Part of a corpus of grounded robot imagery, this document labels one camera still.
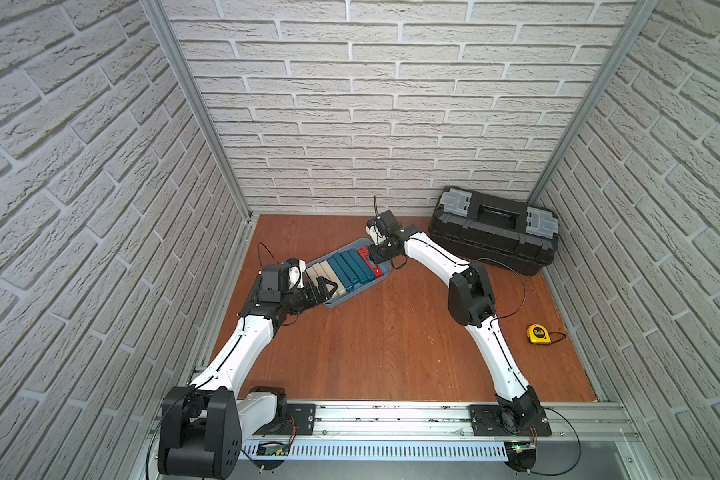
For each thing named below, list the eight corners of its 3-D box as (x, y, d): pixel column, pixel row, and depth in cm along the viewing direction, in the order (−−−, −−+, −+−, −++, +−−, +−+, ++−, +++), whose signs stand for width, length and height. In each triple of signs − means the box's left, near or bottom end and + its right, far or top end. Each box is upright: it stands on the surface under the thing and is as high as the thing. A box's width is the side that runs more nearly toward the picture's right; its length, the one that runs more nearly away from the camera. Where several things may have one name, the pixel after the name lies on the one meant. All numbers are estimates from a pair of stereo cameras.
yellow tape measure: (529, 343, 89) (533, 339, 87) (523, 328, 92) (527, 324, 90) (546, 343, 89) (551, 340, 87) (541, 328, 92) (545, 324, 90)
